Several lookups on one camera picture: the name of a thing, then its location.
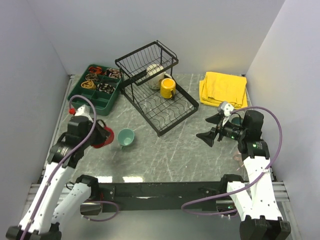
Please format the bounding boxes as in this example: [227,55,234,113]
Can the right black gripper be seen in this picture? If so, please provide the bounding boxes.
[196,112,247,147]

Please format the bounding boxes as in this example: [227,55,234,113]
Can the red enamel mug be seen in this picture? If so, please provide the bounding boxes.
[91,119,115,149]

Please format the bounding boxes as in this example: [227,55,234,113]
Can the teal glazed ceramic mug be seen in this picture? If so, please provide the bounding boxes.
[231,116,242,126]

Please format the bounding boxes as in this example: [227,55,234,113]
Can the yellow enamel mug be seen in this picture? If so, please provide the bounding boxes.
[160,78,176,100]

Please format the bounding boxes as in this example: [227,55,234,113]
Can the floral white green-inside mug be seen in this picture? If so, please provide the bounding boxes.
[146,64,173,90]

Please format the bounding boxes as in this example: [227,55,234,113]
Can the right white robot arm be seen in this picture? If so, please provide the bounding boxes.
[196,110,291,240]

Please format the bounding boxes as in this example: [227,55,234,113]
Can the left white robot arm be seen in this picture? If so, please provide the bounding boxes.
[5,115,114,240]

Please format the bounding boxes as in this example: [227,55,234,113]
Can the mint green cup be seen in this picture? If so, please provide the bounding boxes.
[116,128,135,148]

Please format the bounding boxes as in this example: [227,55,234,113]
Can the pink purple-inside mug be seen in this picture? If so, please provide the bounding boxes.
[232,153,244,171]

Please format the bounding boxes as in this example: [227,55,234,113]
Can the folded yellow cloth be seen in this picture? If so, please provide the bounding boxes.
[199,71,248,109]

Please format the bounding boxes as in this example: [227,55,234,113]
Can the black floral scrunchie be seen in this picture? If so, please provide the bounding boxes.
[97,82,117,95]

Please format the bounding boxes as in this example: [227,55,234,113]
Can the green compartment tray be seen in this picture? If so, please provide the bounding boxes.
[67,64,121,116]

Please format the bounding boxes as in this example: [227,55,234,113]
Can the floral pink scrunchie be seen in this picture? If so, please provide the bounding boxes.
[104,68,122,79]

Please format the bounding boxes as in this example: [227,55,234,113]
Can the black base bar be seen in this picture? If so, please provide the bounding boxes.
[88,179,227,211]

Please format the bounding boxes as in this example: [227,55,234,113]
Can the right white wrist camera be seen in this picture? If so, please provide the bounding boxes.
[218,101,235,125]

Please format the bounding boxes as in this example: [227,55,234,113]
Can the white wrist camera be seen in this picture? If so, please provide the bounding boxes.
[218,101,235,125]
[68,104,93,122]

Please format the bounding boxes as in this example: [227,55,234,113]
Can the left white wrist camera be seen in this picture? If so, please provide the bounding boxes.
[68,104,93,122]

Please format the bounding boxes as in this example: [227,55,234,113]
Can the yellow hair ties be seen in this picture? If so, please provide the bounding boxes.
[81,80,98,91]

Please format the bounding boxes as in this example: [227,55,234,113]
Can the black wire dish rack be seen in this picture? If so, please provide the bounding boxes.
[115,40,199,137]

